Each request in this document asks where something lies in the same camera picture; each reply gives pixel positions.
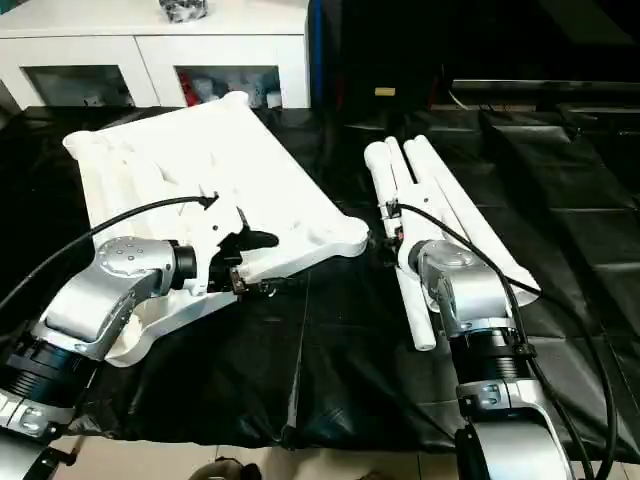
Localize clear bag of dark parts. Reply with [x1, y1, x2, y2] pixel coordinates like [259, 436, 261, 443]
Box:
[158, 0, 209, 25]

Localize white plastic table top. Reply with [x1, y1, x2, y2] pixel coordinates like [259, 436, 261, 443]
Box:
[62, 92, 371, 369]

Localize white cabinet with glass doors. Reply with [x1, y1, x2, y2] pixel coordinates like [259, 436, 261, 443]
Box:
[0, 0, 311, 110]

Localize black plastic mat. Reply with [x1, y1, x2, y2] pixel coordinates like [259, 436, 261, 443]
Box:
[0, 104, 640, 464]

